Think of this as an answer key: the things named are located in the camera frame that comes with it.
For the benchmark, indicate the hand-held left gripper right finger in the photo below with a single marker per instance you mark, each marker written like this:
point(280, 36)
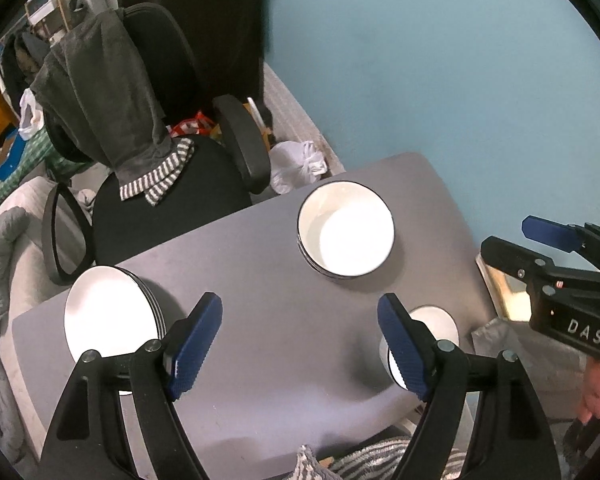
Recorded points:
point(402, 350)

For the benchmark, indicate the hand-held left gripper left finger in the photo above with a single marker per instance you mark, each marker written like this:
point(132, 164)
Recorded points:
point(195, 345)

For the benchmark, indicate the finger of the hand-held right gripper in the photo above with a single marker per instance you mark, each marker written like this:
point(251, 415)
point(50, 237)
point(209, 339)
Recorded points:
point(547, 230)
point(510, 257)

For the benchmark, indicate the small white bowl black rim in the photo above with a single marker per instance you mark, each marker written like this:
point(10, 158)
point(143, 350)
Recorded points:
point(440, 325)

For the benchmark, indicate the large white bowl black rim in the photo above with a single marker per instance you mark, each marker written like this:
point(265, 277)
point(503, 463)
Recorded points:
point(350, 230)
point(310, 261)

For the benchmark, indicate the person's right hand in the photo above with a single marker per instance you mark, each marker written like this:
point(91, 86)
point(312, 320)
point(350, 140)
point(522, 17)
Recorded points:
point(596, 390)

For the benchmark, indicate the grey crinkled bag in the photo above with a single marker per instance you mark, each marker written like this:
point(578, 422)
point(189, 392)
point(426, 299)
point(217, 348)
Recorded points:
point(510, 350)

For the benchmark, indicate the grey white striped cloth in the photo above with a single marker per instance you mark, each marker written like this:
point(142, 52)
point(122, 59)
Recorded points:
point(360, 465)

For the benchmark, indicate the black office chair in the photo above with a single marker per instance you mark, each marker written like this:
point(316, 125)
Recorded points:
point(180, 200)

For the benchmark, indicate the white plastic bag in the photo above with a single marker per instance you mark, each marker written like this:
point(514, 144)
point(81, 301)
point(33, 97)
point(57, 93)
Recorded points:
point(300, 165)

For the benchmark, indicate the grey duvet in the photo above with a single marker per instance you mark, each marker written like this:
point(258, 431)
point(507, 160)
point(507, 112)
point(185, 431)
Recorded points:
point(0, 260)

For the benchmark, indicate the green checked cloth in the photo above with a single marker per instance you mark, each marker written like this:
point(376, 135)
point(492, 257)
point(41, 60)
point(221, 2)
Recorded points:
point(35, 152)

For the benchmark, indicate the grey garment striped hem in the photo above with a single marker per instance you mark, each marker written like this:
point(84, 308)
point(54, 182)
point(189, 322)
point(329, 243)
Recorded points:
point(105, 100)

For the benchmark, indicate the blue box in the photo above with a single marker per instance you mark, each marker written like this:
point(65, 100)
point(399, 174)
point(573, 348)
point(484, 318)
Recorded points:
point(10, 160)

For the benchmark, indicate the small white hanging bag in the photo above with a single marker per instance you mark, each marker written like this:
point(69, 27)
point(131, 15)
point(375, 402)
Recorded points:
point(30, 110)

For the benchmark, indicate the black hanging cloth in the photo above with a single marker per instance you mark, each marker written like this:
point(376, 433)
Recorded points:
point(220, 20)

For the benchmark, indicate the white shelf rack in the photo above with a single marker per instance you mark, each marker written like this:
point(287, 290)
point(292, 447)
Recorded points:
point(55, 5)

